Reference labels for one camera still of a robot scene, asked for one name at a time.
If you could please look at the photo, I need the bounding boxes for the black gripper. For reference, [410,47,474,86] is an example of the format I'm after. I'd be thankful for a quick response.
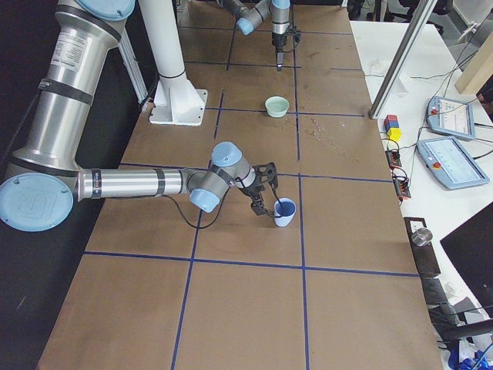
[272,22,301,72]
[238,161,285,220]

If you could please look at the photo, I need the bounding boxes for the light blue cup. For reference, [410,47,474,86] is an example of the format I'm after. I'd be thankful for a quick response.
[274,198,297,227]

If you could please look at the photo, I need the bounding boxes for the mint green bowl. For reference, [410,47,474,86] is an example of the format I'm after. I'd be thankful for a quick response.
[264,96,290,118]

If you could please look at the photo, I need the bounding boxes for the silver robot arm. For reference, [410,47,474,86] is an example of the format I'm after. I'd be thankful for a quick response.
[216,0,301,72]
[1,1,278,232]

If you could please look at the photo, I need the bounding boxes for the crumpled white tissue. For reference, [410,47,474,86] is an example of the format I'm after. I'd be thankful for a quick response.
[365,59,389,77]

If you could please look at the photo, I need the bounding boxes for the red blue yellow blocks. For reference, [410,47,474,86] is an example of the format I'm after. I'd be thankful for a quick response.
[384,114,401,141]

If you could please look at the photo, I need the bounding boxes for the orange black connector board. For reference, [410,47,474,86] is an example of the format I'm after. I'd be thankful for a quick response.
[385,150,401,169]

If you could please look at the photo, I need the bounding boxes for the small metal cup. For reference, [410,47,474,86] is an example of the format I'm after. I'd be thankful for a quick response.
[411,227,433,247]

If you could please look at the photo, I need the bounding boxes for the black metal block stand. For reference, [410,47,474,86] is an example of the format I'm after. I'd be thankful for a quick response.
[404,217,441,278]

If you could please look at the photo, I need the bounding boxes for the far teach pendant tablet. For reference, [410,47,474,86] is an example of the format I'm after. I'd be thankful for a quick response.
[426,96,476,140]

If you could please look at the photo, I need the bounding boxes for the teach pendant tablet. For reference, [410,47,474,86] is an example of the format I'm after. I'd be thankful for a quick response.
[417,136,490,190]
[426,96,476,140]

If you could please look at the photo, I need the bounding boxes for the near teach pendant tablet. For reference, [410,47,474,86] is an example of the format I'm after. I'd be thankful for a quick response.
[417,136,490,190]

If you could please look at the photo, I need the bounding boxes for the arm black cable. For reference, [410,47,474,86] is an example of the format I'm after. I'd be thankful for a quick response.
[161,175,282,230]

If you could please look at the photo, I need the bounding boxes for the white pedestal column base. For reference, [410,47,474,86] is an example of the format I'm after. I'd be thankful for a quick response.
[139,0,207,126]

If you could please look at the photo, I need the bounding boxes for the aluminium frame post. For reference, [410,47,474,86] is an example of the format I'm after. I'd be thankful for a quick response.
[368,0,438,119]

